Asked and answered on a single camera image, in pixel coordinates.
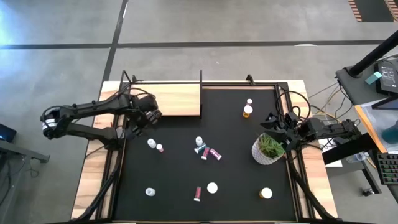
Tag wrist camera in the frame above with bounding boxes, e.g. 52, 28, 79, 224
285, 111, 300, 126
138, 94, 159, 110

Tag black electronic device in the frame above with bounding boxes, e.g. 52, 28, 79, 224
374, 58, 398, 96

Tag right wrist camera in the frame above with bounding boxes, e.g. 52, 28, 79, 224
285, 111, 300, 126

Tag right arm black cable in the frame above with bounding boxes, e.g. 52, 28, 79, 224
275, 90, 312, 122

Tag black table mat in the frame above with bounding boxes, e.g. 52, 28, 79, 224
112, 86, 298, 222

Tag white paper sheet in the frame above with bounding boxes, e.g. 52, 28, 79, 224
318, 133, 343, 168

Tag black metal table frame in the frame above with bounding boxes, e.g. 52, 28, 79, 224
70, 70, 338, 224

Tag teal cup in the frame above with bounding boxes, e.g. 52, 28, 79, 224
381, 120, 398, 144

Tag blue pill bottle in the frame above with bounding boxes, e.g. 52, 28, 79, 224
193, 142, 208, 154

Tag wood-edged desk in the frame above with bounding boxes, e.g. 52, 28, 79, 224
354, 98, 398, 154

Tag wooden tray board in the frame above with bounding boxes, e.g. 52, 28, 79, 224
126, 70, 203, 119

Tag black device blue screen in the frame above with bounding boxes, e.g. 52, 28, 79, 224
0, 123, 17, 144

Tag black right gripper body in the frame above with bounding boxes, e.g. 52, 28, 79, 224
279, 123, 304, 150

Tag clear water bottle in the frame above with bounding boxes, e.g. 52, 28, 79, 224
346, 151, 368, 164

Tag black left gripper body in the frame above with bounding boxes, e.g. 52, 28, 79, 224
131, 108, 149, 126

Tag black backlit keyboard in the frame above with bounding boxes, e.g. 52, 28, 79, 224
372, 151, 398, 187

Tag black pole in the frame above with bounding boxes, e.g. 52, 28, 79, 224
347, 30, 398, 78

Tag succulent in white pot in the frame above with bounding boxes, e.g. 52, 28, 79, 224
251, 132, 287, 166

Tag dark mat striped edges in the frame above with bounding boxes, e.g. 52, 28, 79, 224
347, 0, 398, 23

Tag black desk beam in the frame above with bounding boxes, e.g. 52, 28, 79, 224
322, 133, 379, 166

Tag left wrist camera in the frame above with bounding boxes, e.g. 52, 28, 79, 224
138, 94, 159, 110

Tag grey metal desk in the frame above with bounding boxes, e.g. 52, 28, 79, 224
0, 139, 51, 224

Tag teal block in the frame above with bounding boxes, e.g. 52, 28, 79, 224
364, 71, 383, 86

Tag grey side table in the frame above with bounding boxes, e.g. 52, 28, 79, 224
335, 53, 398, 108

